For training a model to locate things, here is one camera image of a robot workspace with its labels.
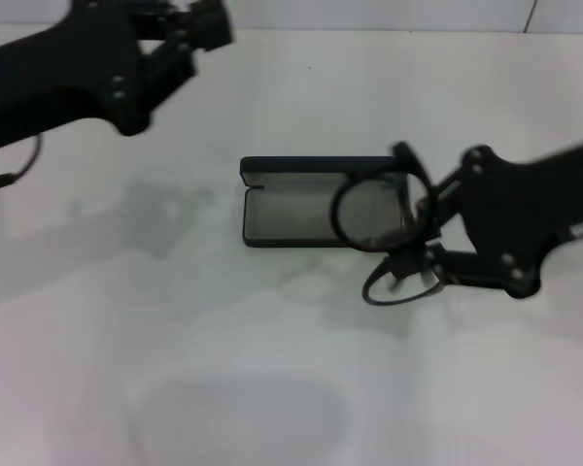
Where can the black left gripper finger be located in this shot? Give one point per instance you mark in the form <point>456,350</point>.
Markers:
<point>175,68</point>
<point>204,12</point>

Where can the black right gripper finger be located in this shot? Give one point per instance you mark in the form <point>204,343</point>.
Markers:
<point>461,267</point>
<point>454,177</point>

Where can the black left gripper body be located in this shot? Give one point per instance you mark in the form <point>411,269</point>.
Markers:
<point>53,73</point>

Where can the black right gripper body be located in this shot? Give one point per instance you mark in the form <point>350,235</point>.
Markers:
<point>515,209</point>

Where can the black round-lens glasses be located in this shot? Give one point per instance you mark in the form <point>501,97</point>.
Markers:
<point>408,160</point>

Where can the black glasses case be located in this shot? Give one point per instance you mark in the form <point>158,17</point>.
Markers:
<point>291,218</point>

